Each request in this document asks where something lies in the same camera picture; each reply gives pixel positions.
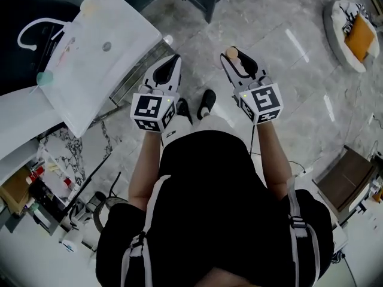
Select person's black shoe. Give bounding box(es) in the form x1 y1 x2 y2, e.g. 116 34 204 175
177 97 193 126
196 88 217 121

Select black bar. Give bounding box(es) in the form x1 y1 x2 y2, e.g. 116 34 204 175
49 152 114 236

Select person's right forearm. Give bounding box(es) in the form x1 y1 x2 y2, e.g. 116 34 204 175
256 121 293 200

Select white plastic jug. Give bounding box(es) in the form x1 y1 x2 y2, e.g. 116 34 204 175
59 228 84 254

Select black cabinet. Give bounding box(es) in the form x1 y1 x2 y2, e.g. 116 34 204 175
0 0 83 97

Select person's left forearm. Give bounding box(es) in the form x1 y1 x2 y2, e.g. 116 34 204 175
128 129 165 209

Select white curved faucet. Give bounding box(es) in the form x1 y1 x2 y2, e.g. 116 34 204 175
17 18 72 52

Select beige cup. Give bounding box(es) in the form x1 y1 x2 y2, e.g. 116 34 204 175
80 0 99 15

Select white partition panel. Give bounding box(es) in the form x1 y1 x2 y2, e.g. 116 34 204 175
0 85 66 187

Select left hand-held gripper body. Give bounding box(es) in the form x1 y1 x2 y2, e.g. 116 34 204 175
130 82 181 133

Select brown wooden cabinet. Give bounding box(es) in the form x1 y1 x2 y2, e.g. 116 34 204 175
312 144 378 222

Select grey shoulder strap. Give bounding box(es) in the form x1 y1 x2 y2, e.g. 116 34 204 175
286 179 321 287
120 175 175 287

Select black wire bin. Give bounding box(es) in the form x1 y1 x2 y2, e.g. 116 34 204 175
86 191 108 210

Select red can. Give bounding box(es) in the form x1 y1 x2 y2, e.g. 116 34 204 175
25 166 45 185

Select brown cardboard box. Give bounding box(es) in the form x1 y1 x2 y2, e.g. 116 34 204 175
0 166 32 216

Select person's black shirt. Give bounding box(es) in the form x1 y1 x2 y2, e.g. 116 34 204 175
95 131 335 287

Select person's left black shoe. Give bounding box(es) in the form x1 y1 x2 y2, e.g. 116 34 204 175
177 97 193 126

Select white washbasin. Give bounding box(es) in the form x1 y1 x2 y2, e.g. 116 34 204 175
44 0 164 139

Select orange cushion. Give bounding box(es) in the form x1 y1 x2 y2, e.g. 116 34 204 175
344 14 377 63

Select marble-pattern counter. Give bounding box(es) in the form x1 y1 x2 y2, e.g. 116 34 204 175
37 120 123 197

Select green cup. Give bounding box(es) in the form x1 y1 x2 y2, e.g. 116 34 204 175
35 71 54 87

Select white power strip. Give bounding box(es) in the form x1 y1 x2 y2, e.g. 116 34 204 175
294 166 314 178

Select person's right black shoe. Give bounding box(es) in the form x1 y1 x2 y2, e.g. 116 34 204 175
196 88 217 121

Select person's pale shorts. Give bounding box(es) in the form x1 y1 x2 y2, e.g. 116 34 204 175
161 114 238 149

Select grey round pet bed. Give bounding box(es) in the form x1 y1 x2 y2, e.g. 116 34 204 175
322 0 381 74

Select pink toothbrush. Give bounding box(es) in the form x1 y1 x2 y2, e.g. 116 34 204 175
58 38 76 69

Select small tan round object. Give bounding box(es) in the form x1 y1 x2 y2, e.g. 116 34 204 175
226 47 244 74

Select black-and-white striped cloth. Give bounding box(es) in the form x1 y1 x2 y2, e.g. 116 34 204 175
340 1 372 36

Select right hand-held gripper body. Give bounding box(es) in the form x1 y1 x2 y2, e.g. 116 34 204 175
232 75 284 126

